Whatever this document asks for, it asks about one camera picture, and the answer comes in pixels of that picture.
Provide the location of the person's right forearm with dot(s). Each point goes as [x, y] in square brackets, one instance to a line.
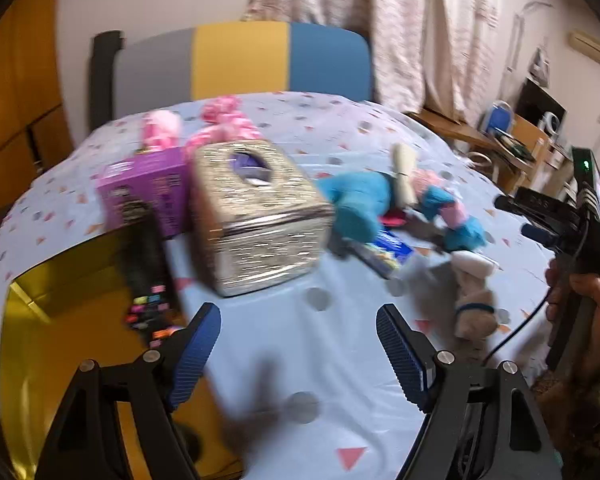
[580, 410]

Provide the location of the wooden side desk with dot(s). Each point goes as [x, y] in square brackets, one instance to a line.
[510, 155]

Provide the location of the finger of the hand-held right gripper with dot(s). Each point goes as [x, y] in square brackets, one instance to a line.
[540, 235]
[535, 206]

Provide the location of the white knit sock bundle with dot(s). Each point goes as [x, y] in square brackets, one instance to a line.
[472, 310]

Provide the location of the white air conditioner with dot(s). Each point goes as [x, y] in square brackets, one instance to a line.
[592, 45]

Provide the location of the gold tissue box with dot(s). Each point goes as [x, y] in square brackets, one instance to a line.
[260, 210]

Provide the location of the pink plush scrunchie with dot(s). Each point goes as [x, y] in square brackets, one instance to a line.
[225, 120]

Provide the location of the beige sock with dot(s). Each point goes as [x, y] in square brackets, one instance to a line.
[405, 170]

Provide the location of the blue printed packet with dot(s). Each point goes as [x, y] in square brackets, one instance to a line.
[385, 252]

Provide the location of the gold metal tray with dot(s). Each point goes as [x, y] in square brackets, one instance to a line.
[80, 300]

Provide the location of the pink and blue fuzzy sock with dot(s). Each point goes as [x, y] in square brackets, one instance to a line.
[450, 210]

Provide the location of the black monitor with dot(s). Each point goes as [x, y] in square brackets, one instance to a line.
[535, 102]

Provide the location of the small red fuzzy cloth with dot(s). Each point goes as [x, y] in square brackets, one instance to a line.
[392, 219]

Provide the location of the pink patterned curtain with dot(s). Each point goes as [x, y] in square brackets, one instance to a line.
[405, 25]

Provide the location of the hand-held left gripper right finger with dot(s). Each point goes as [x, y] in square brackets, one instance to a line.
[400, 355]

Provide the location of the small blue chair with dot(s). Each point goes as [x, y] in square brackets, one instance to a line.
[497, 117]

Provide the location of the pink plush toy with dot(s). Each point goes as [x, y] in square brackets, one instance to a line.
[160, 130]

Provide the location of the grey yellow blue chair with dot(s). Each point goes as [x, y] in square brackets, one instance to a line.
[240, 60]

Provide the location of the white rolled sock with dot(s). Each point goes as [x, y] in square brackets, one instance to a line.
[475, 262]

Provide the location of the wooden cabinet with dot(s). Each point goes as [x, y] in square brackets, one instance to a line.
[15, 110]

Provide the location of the purple cardboard box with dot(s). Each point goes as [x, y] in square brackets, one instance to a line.
[145, 185]

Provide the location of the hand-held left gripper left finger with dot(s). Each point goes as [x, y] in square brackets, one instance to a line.
[197, 350]

